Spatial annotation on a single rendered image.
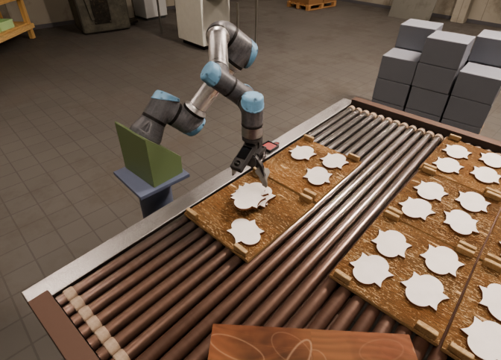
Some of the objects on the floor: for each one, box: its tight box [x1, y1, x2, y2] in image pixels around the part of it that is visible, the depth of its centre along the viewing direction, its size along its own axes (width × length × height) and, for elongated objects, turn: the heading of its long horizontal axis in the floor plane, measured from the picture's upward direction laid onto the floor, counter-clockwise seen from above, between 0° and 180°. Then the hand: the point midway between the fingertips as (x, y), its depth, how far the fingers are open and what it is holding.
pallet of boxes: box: [371, 19, 501, 135], centre depth 357 cm, size 108×72×107 cm
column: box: [113, 167, 190, 218], centre depth 194 cm, size 38×38×87 cm
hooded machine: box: [130, 0, 167, 21], centre depth 796 cm, size 65×53×116 cm
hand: (248, 182), depth 132 cm, fingers open, 14 cm apart
